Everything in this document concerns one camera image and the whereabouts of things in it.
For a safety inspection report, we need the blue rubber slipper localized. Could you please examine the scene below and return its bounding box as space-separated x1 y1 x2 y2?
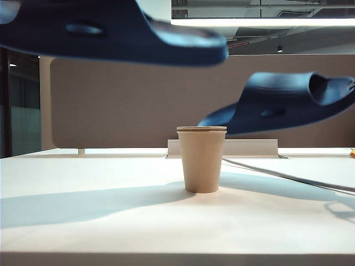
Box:
198 71 355 136
0 0 230 67

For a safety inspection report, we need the long ceiling light strip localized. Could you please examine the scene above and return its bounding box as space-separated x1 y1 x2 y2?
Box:
171 18 355 28

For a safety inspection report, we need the beige paper cup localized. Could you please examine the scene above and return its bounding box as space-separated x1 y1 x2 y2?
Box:
176 126 227 194

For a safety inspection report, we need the brown desk partition panel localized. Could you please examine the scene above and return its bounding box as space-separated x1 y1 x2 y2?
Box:
50 54 355 149

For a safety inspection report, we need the dark glass door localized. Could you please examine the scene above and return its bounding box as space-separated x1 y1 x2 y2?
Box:
0 47 42 158

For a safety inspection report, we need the grey cable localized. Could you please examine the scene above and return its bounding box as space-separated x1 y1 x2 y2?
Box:
221 157 355 194

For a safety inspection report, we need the white cable tray flap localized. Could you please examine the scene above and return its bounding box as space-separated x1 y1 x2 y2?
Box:
167 139 279 158

